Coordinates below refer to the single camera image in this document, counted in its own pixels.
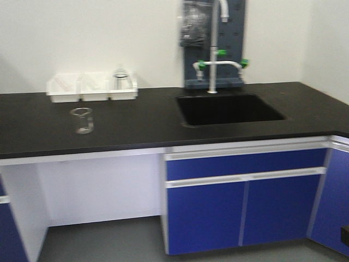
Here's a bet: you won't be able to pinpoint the blue cabinet drawer front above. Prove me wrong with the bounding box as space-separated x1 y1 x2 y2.
166 148 327 181

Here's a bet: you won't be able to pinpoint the black lab sink basin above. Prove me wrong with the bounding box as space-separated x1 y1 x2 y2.
176 94 286 127

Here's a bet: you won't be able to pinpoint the white lab faucet green knobs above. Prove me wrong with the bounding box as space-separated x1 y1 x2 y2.
185 1 248 94

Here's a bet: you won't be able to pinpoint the white right storage bin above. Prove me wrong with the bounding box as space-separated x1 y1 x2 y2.
108 72 138 100

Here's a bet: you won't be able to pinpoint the white storage bin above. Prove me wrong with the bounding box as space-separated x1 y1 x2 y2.
108 72 138 100
46 73 82 103
79 72 109 102

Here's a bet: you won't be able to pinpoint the clear glass flask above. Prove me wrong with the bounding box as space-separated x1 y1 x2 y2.
113 64 129 90

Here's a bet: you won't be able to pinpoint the blue left cabinet door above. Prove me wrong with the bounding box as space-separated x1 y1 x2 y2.
167 182 245 255

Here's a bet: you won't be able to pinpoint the blue cabinet door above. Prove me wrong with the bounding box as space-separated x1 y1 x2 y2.
242 174 321 246
167 182 245 255

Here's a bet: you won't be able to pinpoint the clear glass beaker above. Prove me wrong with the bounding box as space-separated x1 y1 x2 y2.
70 108 94 134

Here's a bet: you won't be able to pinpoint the white middle storage bin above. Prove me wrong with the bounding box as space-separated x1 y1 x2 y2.
79 72 109 102

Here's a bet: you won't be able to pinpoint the plastic bag of black items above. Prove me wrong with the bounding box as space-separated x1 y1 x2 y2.
179 1 212 47

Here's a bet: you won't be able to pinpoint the grey pegboard drying rack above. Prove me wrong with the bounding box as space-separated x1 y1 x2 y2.
179 1 248 90

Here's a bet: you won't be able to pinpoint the white left storage bin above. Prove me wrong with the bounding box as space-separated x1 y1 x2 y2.
46 73 82 103

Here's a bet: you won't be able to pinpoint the blue right cabinet door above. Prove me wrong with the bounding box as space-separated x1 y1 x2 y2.
242 174 321 246

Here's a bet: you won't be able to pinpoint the blue right side cabinet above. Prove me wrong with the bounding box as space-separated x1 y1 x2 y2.
308 136 348 256

